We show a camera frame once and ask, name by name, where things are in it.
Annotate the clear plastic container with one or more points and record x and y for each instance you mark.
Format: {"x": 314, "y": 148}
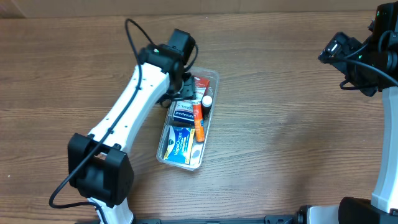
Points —
{"x": 198, "y": 148}

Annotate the dark bottle white cap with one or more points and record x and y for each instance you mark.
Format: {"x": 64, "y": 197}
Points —
{"x": 206, "y": 104}

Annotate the red white medicine box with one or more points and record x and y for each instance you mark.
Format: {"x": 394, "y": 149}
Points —
{"x": 201, "y": 85}

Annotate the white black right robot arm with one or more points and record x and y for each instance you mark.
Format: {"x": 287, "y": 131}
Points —
{"x": 382, "y": 207}

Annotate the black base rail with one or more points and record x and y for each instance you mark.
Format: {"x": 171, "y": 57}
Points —
{"x": 268, "y": 219}

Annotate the orange tube white cap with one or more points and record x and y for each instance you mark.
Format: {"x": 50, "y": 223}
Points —
{"x": 198, "y": 121}

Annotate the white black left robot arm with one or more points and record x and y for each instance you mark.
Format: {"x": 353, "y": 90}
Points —
{"x": 98, "y": 163}

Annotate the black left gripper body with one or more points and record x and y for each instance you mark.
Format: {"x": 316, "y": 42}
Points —
{"x": 189, "y": 90}

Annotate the blue yellow VapoDrops packet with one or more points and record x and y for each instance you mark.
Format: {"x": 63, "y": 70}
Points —
{"x": 179, "y": 145}

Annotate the white blue Hansaplast box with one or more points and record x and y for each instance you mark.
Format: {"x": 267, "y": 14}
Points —
{"x": 183, "y": 112}

